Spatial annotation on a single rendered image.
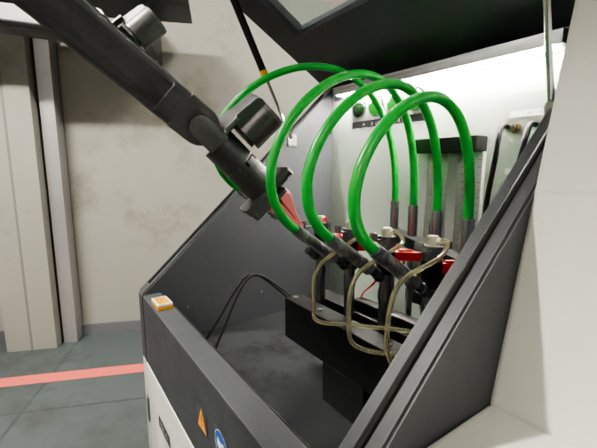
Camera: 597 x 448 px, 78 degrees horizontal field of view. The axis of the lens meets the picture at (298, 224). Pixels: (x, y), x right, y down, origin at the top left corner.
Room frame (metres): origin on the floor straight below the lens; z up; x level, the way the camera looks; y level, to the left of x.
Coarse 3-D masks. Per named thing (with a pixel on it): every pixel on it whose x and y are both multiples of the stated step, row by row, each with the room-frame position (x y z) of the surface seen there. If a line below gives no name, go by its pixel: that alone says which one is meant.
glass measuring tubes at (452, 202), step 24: (456, 144) 0.73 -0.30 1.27; (480, 144) 0.70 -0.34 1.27; (432, 168) 0.80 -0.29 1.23; (456, 168) 0.74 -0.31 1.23; (480, 168) 0.71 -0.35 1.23; (432, 192) 0.77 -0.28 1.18; (456, 192) 0.75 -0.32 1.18; (480, 192) 0.71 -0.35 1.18; (456, 216) 0.75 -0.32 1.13; (480, 216) 0.71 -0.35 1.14; (456, 240) 0.75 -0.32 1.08
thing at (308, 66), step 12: (276, 72) 0.75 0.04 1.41; (288, 72) 0.75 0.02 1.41; (336, 72) 0.77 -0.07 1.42; (252, 84) 0.74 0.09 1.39; (360, 84) 0.78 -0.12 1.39; (240, 96) 0.74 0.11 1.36; (372, 96) 0.78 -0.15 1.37; (228, 108) 0.73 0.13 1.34; (396, 156) 0.79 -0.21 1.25; (216, 168) 0.73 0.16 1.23; (396, 168) 0.79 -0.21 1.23; (228, 180) 0.73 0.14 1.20; (396, 180) 0.79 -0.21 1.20; (396, 192) 0.79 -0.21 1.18; (396, 204) 0.79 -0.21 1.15
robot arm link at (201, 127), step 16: (256, 96) 0.60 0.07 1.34; (240, 112) 0.58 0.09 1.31; (256, 112) 0.60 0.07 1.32; (272, 112) 0.60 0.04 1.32; (192, 128) 0.54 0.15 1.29; (208, 128) 0.55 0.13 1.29; (224, 128) 0.58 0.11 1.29; (240, 128) 0.59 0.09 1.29; (256, 128) 0.59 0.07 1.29; (272, 128) 0.61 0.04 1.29; (208, 144) 0.56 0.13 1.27; (256, 144) 0.60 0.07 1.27
